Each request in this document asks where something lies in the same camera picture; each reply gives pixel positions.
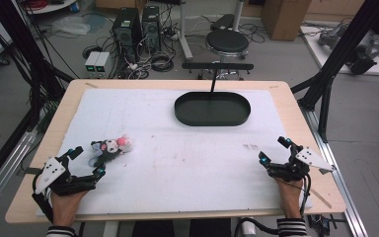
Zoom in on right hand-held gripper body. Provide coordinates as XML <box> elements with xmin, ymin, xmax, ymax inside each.
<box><xmin>266</xmin><ymin>145</ymin><xmax>338</xmax><ymax>183</ymax></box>

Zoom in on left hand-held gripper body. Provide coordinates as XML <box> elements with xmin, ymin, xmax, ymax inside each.
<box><xmin>32</xmin><ymin>153</ymin><xmax>97</xmax><ymax>198</ymax></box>

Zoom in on black pink white plush toy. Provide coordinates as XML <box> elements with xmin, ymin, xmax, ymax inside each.
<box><xmin>89</xmin><ymin>133</ymin><xmax>134</xmax><ymax>168</ymax></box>

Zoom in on person's left hand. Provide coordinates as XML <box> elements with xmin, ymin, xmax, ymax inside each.
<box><xmin>49</xmin><ymin>189</ymin><xmax>91</xmax><ymax>229</ymax></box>

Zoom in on person's right hand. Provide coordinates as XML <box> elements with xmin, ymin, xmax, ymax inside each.
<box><xmin>273</xmin><ymin>177</ymin><xmax>306</xmax><ymax>220</ymax></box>

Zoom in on black oval tray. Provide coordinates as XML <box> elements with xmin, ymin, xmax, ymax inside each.
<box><xmin>174</xmin><ymin>91</ymin><xmax>252</xmax><ymax>127</ymax></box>

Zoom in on white foam mat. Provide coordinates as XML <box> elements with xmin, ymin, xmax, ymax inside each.
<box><xmin>35</xmin><ymin>87</ymin><xmax>314</xmax><ymax>217</ymax></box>

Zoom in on white power supply box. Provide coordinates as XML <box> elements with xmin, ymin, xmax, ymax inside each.
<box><xmin>93</xmin><ymin>51</ymin><xmax>112</xmax><ymax>74</ymax></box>
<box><xmin>84</xmin><ymin>50</ymin><xmax>101</xmax><ymax>74</ymax></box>

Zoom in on person's dark legs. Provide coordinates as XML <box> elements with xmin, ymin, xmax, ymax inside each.
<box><xmin>131</xmin><ymin>217</ymin><xmax>233</xmax><ymax>237</ymax></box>

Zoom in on black T-shaped bar stand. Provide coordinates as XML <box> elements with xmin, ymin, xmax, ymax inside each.
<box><xmin>181</xmin><ymin>61</ymin><xmax>255</xmax><ymax>94</ymax></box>

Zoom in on white board with robot parts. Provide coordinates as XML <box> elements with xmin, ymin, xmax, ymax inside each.
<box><xmin>299</xmin><ymin>18</ymin><xmax>379</xmax><ymax>77</ymax></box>

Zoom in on black round stool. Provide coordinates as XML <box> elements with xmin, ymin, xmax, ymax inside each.
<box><xmin>205</xmin><ymin>29</ymin><xmax>251</xmax><ymax>61</ymax></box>

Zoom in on brown cardboard box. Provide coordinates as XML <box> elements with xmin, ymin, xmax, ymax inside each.
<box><xmin>261</xmin><ymin>0</ymin><xmax>313</xmax><ymax>41</ymax></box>

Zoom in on clear plastic bag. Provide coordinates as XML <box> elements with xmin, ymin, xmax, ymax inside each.
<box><xmin>49</xmin><ymin>15</ymin><xmax>92</xmax><ymax>37</ymax></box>

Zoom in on large black computer tower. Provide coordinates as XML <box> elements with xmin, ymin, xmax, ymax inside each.
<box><xmin>112</xmin><ymin>7</ymin><xmax>143</xmax><ymax>64</ymax></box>

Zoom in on slim black computer tower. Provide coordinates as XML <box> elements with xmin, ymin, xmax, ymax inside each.
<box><xmin>140</xmin><ymin>5</ymin><xmax>162</xmax><ymax>54</ymax></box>

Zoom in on white table leg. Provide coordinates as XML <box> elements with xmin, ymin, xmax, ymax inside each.
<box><xmin>177</xmin><ymin>0</ymin><xmax>194</xmax><ymax>61</ymax></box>

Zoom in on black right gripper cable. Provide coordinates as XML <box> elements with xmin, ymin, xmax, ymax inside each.
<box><xmin>299</xmin><ymin>173</ymin><xmax>313</xmax><ymax>219</ymax></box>

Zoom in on thick black hose cable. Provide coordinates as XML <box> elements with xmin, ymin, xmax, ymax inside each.
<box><xmin>233</xmin><ymin>216</ymin><xmax>280</xmax><ymax>237</ymax></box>

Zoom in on black metal frame stand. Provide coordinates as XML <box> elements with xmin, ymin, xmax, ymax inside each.
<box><xmin>290</xmin><ymin>0</ymin><xmax>379</xmax><ymax>144</ymax></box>
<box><xmin>0</xmin><ymin>0</ymin><xmax>77</xmax><ymax>196</ymax></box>

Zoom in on coiled black floor cables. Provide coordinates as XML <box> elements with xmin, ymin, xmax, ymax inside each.
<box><xmin>150</xmin><ymin>52</ymin><xmax>176</xmax><ymax>73</ymax></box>

